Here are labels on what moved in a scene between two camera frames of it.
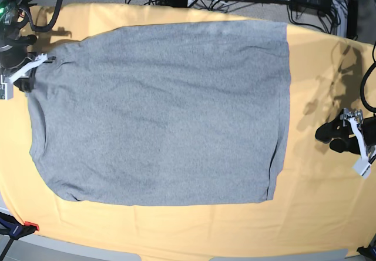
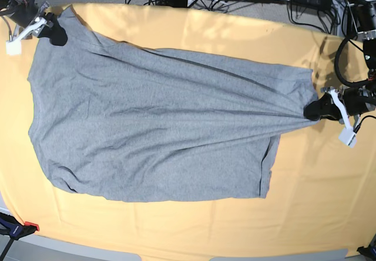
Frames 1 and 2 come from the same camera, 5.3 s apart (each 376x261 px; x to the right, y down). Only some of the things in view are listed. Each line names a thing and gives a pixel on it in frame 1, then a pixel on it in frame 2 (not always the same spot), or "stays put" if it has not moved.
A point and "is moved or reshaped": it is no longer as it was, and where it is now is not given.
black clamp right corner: x=370 y=251 stays put
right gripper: x=356 y=119 → x=325 y=108
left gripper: x=25 y=79 → x=40 y=24
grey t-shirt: x=175 y=114 is moved or reshaped
